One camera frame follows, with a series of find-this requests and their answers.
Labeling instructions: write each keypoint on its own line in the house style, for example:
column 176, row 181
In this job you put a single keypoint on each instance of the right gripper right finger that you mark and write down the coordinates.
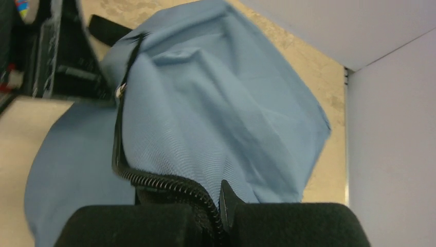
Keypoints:
column 288, row 224

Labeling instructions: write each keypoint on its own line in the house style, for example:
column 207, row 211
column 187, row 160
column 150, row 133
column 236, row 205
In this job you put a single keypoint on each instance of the blue backpack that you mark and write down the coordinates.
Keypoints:
column 208, row 97

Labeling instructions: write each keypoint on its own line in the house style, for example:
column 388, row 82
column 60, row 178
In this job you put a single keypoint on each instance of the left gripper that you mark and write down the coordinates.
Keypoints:
column 52, row 58

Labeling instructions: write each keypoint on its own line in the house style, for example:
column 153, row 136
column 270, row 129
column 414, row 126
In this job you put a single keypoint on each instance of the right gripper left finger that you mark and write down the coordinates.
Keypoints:
column 132, row 225

